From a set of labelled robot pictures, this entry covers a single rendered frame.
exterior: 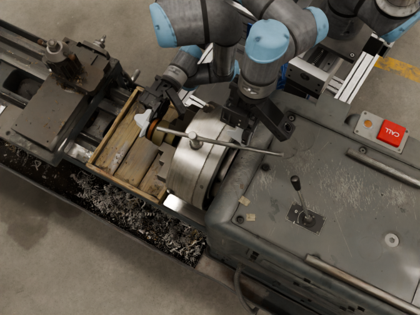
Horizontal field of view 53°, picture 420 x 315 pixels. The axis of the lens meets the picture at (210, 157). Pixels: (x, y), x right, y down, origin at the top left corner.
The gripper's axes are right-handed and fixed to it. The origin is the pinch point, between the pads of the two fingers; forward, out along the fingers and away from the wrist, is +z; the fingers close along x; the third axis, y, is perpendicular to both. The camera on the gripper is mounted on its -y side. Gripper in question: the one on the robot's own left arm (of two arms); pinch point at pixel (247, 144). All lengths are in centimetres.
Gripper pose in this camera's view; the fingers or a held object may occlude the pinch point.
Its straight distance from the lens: 106.4
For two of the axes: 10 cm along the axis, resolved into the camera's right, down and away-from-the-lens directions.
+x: -4.6, 7.3, -5.1
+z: -1.0, 5.3, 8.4
